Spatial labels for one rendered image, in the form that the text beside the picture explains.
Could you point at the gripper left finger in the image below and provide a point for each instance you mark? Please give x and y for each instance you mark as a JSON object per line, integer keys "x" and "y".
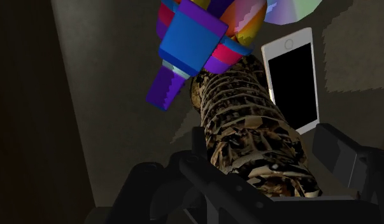
{"x": 210, "y": 186}

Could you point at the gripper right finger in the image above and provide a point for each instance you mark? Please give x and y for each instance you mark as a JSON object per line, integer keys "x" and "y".
{"x": 343, "y": 158}

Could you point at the rainbow coloured disc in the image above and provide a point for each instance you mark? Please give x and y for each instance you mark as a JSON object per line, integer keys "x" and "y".
{"x": 291, "y": 11}

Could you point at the white smartphone with black screen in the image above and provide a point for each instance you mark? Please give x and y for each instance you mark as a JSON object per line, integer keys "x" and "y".
{"x": 292, "y": 83}

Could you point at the brown patterned cylinder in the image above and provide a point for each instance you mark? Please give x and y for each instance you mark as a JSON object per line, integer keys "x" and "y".
{"x": 247, "y": 124}

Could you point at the multicoloured block toy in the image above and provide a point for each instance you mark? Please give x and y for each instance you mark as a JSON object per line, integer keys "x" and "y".
{"x": 191, "y": 40}

